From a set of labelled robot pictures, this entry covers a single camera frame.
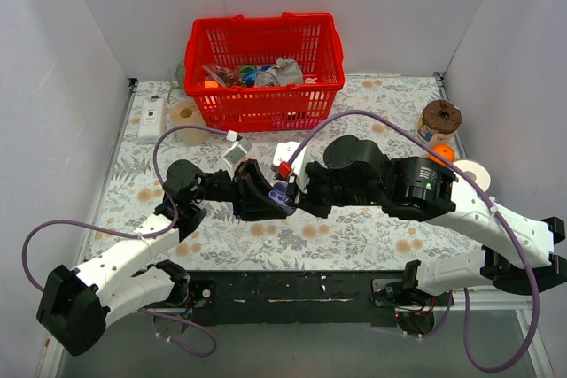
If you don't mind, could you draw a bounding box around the brown lidded jar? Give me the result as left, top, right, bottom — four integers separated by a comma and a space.
416, 99, 462, 147

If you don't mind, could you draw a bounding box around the crumpled grey bag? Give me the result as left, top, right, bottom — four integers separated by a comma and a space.
254, 58, 304, 88

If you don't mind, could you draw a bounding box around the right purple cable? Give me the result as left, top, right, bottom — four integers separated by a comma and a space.
287, 110, 541, 374

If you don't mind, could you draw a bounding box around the white toilet paper roll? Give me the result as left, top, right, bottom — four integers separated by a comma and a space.
454, 159, 492, 192

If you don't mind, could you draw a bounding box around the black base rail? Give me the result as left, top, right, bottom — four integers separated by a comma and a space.
136, 269, 444, 326

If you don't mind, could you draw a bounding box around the beige tape roll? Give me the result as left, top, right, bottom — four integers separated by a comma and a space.
170, 99, 210, 146

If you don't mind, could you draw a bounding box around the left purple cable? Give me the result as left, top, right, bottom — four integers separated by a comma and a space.
21, 125, 243, 359

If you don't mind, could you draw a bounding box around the red plastic shopping basket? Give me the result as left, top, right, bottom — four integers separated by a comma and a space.
184, 12, 345, 132

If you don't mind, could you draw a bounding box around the purple earbud charging case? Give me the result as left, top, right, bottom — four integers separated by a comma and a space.
268, 181, 289, 216

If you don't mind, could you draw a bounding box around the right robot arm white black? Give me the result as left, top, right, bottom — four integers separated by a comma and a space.
277, 135, 566, 305

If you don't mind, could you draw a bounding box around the floral table cloth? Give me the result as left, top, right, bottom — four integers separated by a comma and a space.
83, 75, 493, 272

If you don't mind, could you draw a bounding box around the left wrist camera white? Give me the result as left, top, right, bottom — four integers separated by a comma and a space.
221, 130, 252, 176

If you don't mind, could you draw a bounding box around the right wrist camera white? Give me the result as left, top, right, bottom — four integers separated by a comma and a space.
272, 142, 312, 193

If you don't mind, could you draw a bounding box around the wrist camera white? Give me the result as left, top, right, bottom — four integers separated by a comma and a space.
272, 142, 312, 193
221, 130, 252, 176

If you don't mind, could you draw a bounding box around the orange fruit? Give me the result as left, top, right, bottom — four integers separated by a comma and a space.
428, 144, 455, 165

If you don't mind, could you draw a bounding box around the purple cable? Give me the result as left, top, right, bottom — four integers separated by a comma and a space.
21, 125, 243, 359
287, 110, 541, 374

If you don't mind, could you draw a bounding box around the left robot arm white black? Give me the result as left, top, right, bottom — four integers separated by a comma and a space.
36, 159, 291, 356

